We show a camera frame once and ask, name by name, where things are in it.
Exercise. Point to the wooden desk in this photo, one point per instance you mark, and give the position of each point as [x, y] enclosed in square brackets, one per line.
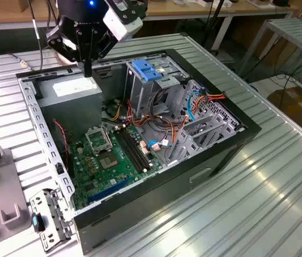
[167, 8]

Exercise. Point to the black latch with blue insert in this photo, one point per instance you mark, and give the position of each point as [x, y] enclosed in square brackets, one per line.
[35, 222]

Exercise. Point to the blue plastic bay latch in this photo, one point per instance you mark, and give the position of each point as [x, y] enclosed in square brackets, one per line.
[145, 72]

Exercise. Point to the CPU socket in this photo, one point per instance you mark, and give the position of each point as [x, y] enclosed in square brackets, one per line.
[108, 160]

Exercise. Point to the metal slat side table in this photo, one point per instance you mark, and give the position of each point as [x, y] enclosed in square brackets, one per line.
[295, 29]

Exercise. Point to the blue expansion slot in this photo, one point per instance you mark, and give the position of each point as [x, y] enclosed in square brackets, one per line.
[108, 191]

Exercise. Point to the grey metal drive cage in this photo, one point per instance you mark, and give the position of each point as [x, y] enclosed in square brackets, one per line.
[140, 93]

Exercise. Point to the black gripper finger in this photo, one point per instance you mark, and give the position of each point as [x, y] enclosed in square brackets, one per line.
[105, 46]
[57, 37]

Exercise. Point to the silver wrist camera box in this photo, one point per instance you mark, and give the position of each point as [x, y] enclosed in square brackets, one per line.
[121, 24]

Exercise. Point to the grey metal disk bay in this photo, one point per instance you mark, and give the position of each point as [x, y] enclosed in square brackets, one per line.
[185, 139]

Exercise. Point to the black stand pole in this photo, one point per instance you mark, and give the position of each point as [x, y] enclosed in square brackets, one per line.
[212, 21]

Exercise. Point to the green motherboard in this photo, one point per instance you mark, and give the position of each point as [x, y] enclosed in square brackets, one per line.
[119, 172]

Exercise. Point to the brown cardboard box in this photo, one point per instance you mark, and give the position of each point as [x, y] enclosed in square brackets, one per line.
[295, 104]

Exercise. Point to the grey power supply unit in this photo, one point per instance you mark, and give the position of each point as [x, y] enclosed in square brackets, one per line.
[68, 112]

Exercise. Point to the black RAM slot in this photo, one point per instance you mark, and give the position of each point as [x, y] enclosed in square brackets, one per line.
[136, 147]
[129, 152]

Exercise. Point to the grey metal slot bracket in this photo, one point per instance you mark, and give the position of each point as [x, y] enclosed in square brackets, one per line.
[60, 214]

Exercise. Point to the black open PC case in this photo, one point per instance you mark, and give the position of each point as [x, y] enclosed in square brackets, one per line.
[151, 192]

